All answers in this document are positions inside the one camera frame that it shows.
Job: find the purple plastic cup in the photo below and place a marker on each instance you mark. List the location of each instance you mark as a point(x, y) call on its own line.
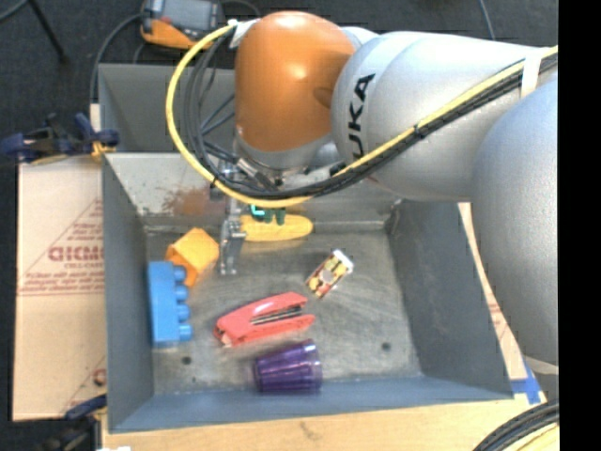
point(288, 368)

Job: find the black cylinder on white bracket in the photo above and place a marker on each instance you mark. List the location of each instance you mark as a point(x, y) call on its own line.
point(334, 170)

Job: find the blue toy building block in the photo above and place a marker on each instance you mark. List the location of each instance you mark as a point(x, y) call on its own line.
point(162, 303)

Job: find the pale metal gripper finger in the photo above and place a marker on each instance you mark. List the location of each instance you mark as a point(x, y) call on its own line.
point(224, 256)
point(235, 252)

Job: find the yellow toy banana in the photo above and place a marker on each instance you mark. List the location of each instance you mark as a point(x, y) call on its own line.
point(293, 229)

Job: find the small printed white box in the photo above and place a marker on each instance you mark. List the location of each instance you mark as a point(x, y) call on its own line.
point(328, 274)

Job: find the red stapler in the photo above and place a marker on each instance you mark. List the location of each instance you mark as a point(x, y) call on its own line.
point(249, 320)

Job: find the orange toy building block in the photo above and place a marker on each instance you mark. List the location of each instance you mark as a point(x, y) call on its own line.
point(195, 251)

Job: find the grey metal bin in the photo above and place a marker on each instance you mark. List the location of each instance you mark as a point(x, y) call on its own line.
point(357, 336)

